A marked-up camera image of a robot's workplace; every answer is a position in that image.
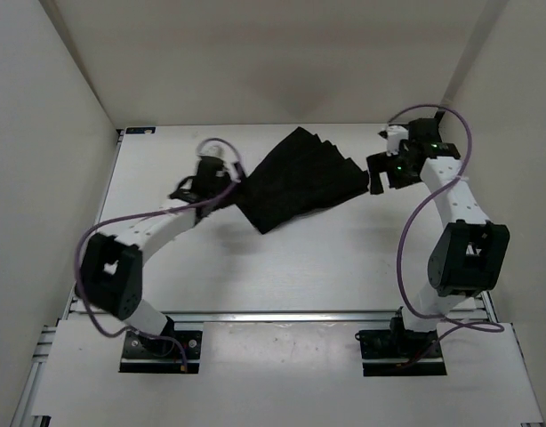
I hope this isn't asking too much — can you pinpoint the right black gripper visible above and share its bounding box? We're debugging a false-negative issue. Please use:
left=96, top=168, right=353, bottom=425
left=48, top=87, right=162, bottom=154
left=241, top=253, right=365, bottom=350
left=365, top=146, right=422, bottom=195

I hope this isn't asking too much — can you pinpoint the black pleated skirt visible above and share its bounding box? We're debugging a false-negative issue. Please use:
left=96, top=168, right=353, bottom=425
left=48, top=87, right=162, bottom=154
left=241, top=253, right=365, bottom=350
left=219, top=126, right=369, bottom=235

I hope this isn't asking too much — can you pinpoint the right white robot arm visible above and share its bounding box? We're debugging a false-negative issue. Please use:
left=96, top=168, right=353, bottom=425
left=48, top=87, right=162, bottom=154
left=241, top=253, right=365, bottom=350
left=366, top=140, right=510, bottom=356

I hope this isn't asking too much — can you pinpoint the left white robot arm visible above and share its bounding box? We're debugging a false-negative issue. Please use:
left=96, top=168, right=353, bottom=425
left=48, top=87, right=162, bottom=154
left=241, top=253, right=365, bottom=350
left=75, top=155, right=237, bottom=356

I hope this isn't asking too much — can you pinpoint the left blue corner label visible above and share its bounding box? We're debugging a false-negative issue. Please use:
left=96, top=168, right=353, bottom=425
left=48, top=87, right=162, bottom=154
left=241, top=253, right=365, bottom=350
left=124, top=126, right=157, bottom=134

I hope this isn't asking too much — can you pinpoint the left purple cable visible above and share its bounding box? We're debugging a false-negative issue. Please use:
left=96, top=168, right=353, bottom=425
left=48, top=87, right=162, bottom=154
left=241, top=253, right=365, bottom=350
left=73, top=138, right=247, bottom=373

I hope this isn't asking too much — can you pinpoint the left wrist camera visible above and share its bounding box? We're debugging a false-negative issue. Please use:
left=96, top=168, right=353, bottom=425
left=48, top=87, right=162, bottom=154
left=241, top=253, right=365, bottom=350
left=197, top=142, right=225, bottom=161

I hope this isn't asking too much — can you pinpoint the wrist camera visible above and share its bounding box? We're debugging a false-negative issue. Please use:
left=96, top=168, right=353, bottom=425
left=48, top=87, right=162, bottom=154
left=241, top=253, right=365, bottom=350
left=378, top=118, right=441, bottom=156
left=197, top=142, right=225, bottom=161

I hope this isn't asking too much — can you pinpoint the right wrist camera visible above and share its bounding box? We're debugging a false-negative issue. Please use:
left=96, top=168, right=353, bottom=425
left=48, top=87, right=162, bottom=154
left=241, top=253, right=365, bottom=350
left=378, top=118, right=441, bottom=156

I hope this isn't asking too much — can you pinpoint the right aluminium side rail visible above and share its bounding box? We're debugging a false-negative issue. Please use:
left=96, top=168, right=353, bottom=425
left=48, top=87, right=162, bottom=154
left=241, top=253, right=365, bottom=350
left=434, top=106, right=448, bottom=130

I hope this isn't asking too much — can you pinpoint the aluminium side rail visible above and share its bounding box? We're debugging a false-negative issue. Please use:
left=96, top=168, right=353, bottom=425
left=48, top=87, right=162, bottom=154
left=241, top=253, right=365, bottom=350
left=434, top=106, right=448, bottom=130
left=5, top=133, right=125, bottom=427

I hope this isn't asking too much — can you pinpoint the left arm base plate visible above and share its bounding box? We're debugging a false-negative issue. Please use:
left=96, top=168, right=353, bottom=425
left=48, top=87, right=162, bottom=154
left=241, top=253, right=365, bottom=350
left=119, top=326, right=203, bottom=375

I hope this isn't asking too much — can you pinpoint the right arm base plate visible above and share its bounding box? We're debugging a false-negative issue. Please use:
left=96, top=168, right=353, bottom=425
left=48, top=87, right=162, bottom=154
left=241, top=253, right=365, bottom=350
left=355, top=315, right=447, bottom=377

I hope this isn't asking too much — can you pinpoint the left aluminium side rail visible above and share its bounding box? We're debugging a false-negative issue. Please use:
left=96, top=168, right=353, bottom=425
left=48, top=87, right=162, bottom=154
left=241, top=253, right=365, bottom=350
left=5, top=133, right=125, bottom=427

